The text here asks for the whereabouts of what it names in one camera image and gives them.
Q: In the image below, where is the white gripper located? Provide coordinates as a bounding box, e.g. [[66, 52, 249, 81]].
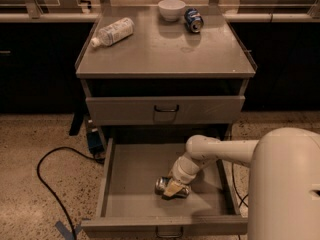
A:
[[163, 156, 200, 198]]

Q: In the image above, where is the silver blue redbull can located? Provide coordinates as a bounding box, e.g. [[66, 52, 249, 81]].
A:
[[155, 177, 191, 198]]

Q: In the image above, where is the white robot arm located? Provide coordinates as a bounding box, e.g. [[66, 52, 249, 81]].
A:
[[164, 128, 320, 240]]

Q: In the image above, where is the open grey middle drawer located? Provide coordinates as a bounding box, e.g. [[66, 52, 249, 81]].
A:
[[81, 139, 248, 239]]

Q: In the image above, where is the closed grey top drawer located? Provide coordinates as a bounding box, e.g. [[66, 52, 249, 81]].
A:
[[86, 96, 245, 126]]

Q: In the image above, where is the grey drawer cabinet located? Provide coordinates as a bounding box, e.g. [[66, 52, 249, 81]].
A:
[[74, 5, 258, 240]]

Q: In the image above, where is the blue pepsi can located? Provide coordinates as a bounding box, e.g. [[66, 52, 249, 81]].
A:
[[184, 8, 204, 33]]

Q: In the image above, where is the blue power adapter box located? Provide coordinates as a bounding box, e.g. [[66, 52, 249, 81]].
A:
[[86, 131, 104, 155]]

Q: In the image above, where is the blue tape cross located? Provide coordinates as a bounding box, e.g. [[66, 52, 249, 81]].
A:
[[55, 221, 82, 240]]

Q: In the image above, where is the clear plastic water bottle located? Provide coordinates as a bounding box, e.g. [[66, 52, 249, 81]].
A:
[[90, 17, 134, 47]]

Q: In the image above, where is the white bowl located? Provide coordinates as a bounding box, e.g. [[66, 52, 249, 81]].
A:
[[158, 0, 186, 21]]

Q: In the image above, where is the black cable right floor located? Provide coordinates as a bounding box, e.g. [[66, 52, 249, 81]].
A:
[[231, 162, 250, 209]]

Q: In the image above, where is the black cable floor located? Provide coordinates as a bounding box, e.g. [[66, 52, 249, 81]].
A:
[[36, 146, 106, 240], [231, 162, 250, 209]]

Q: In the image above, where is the black cable left floor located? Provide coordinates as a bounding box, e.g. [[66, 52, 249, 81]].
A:
[[36, 146, 106, 240]]

